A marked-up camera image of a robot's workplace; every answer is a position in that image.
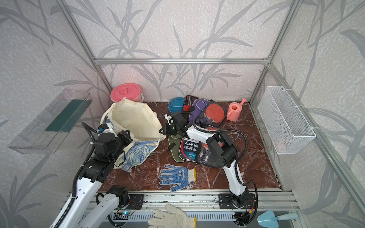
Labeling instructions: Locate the clear acrylic wall shelf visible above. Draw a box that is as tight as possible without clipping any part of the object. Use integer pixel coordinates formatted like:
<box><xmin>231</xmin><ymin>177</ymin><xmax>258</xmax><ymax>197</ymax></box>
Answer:
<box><xmin>8</xmin><ymin>89</ymin><xmax>92</xmax><ymax>155</ymax></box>

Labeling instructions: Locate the clear case red paddle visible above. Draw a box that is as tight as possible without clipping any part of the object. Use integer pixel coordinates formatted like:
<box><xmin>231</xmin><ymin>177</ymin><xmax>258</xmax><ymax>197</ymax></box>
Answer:
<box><xmin>195</xmin><ymin>100</ymin><xmax>227</xmax><ymax>128</ymax></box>

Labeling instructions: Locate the olive green paddle case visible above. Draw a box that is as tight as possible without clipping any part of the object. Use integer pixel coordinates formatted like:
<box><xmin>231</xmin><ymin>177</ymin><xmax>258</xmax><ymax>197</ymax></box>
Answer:
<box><xmin>167</xmin><ymin>135</ymin><xmax>184</xmax><ymax>163</ymax></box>

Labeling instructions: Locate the pink bucket with lid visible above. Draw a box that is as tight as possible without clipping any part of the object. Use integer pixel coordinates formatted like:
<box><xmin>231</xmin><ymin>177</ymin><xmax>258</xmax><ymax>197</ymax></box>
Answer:
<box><xmin>110</xmin><ymin>83</ymin><xmax>144</xmax><ymax>103</ymax></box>

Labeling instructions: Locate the pink watering can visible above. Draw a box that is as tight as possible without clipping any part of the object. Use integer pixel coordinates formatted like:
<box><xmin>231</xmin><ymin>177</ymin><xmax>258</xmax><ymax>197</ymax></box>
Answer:
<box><xmin>226</xmin><ymin>98</ymin><xmax>247</xmax><ymax>122</ymax></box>

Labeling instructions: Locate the light blue garden trowel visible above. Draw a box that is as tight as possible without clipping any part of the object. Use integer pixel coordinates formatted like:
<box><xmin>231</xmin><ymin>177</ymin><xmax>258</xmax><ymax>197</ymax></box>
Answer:
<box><xmin>257</xmin><ymin>211</ymin><xmax>299</xmax><ymax>228</ymax></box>

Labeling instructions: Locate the white wire mesh basket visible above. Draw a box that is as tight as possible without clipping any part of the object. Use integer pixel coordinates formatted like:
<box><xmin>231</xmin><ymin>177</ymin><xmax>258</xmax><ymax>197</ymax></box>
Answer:
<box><xmin>258</xmin><ymin>86</ymin><xmax>316</xmax><ymax>155</ymax></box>

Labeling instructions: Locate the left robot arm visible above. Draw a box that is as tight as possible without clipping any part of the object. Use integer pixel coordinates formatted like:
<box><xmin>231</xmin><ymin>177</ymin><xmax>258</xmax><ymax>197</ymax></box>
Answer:
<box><xmin>51</xmin><ymin>123</ymin><xmax>133</xmax><ymax>228</ymax></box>

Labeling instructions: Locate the black red paddle case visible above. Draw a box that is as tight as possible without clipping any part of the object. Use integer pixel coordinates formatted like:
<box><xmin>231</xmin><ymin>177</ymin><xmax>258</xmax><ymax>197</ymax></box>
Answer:
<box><xmin>183</xmin><ymin>95</ymin><xmax>199</xmax><ymax>112</ymax></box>

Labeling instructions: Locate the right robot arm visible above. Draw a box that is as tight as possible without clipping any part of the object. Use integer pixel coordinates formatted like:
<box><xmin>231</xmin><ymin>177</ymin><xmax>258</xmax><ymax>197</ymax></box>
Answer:
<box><xmin>159</xmin><ymin>112</ymin><xmax>258</xmax><ymax>209</ymax></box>

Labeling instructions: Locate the cream canvas tote bag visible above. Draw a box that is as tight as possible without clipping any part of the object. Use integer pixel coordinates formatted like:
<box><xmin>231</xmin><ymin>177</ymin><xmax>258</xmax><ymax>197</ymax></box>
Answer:
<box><xmin>100</xmin><ymin>99</ymin><xmax>166</xmax><ymax>172</ymax></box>

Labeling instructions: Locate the Deerway ping pong set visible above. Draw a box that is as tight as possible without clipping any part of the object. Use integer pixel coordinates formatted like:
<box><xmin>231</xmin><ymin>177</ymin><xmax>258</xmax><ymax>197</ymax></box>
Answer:
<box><xmin>179</xmin><ymin>138</ymin><xmax>223</xmax><ymax>168</ymax></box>

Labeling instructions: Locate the blue dotted work glove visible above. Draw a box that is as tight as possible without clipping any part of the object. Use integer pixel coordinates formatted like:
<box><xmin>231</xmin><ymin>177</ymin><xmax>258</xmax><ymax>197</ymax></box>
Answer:
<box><xmin>158</xmin><ymin>164</ymin><xmax>197</xmax><ymax>192</ymax></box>

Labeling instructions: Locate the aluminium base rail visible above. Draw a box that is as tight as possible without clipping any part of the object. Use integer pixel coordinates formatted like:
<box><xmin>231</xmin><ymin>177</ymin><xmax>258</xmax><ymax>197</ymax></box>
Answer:
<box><xmin>58</xmin><ymin>190</ymin><xmax>300</xmax><ymax>213</ymax></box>

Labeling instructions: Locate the blue paddle case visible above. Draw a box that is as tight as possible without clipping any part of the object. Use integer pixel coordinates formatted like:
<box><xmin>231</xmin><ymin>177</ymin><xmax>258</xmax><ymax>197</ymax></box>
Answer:
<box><xmin>168</xmin><ymin>97</ymin><xmax>185</xmax><ymax>113</ymax></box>

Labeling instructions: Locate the purple paddle case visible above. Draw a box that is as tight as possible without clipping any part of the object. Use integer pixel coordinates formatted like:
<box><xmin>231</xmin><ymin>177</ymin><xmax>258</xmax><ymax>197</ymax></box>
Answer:
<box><xmin>189</xmin><ymin>98</ymin><xmax>210</xmax><ymax>124</ymax></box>

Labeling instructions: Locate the white knit work glove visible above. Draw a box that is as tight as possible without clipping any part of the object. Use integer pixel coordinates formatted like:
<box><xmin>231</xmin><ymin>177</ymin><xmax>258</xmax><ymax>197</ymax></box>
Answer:
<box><xmin>147</xmin><ymin>204</ymin><xmax>197</xmax><ymax>228</ymax></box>

